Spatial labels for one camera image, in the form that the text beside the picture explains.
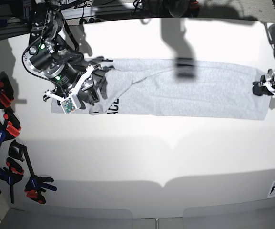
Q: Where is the top blue orange clamp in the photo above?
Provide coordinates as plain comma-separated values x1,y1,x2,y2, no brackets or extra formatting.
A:
0,72,14,109

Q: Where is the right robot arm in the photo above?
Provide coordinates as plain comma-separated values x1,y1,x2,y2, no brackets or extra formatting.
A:
21,0,102,109

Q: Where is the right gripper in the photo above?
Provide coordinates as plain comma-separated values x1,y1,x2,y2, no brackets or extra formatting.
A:
44,63,108,104

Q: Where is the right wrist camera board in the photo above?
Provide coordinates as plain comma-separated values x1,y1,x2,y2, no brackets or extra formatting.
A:
60,97,78,114

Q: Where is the long bar blue clamp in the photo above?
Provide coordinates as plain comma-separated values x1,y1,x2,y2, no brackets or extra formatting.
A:
8,140,57,205

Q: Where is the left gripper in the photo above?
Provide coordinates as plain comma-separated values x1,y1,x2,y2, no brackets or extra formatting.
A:
252,69,275,95

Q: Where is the light grey T-shirt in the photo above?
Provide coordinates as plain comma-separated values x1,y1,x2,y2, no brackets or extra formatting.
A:
50,57,271,121

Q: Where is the blue orange clamp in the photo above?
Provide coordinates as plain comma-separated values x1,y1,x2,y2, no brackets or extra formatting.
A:
0,107,21,149
0,157,24,204
0,72,14,109

